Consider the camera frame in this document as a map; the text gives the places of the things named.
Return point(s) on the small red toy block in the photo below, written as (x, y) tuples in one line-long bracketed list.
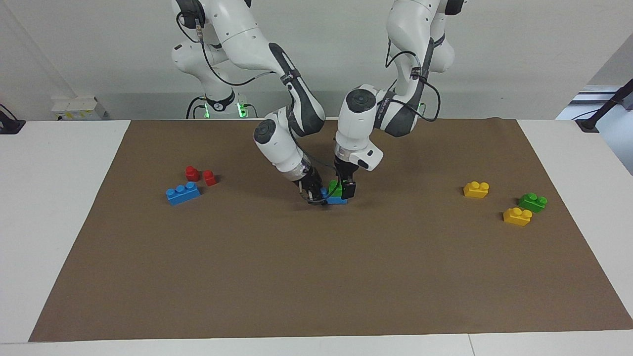
[(192, 173), (210, 178)]

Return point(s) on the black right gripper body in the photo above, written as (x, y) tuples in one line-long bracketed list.
[(309, 183)]

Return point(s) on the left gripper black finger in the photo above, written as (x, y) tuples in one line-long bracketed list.
[(349, 190)]

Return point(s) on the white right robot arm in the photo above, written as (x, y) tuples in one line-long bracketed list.
[(247, 39)]

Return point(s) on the yellow two-stud toy block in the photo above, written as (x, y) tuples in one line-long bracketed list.
[(517, 217), (476, 190)]

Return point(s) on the brown table mat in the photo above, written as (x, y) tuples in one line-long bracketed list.
[(316, 277)]

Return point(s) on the black table clamp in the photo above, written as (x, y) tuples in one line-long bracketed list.
[(10, 124)]

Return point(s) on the black stand pole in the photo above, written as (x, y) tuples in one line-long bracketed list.
[(601, 111)]

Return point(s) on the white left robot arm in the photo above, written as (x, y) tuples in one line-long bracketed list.
[(410, 29)]

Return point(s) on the green two-stud toy block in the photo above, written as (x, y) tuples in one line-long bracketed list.
[(335, 190), (532, 202)]

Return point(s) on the white box with yellow label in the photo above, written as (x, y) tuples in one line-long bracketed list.
[(79, 109)]

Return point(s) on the blue three-stud toy block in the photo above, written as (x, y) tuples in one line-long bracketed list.
[(336, 200), (183, 194)]

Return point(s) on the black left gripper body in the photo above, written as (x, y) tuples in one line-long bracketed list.
[(346, 170)]

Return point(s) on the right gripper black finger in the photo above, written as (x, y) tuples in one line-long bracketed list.
[(313, 199), (324, 200)]

